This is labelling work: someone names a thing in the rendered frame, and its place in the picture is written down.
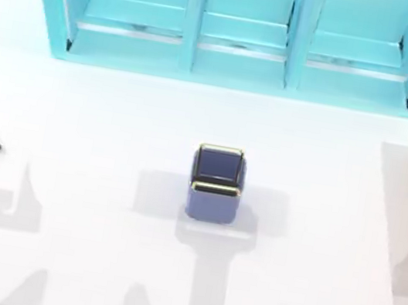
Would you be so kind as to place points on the blue square pen holder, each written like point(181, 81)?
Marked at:
point(212, 205)

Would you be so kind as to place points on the light blue rack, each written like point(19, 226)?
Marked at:
point(238, 64)

